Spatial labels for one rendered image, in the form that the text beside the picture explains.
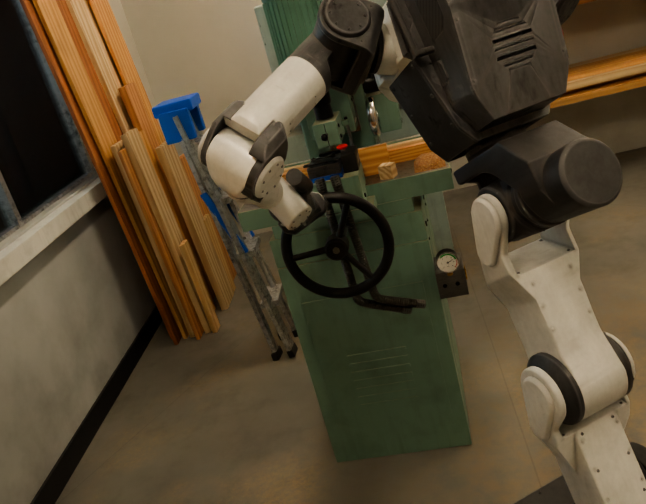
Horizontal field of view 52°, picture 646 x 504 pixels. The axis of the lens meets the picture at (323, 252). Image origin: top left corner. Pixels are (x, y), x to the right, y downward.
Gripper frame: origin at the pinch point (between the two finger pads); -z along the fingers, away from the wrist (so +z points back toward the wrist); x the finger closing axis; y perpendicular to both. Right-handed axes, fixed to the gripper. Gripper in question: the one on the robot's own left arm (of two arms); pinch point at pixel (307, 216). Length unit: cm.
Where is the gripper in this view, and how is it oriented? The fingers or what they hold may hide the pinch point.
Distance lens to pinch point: 158.9
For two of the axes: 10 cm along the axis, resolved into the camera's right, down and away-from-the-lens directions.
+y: -5.6, -8.0, 2.2
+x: 8.0, -5.9, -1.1
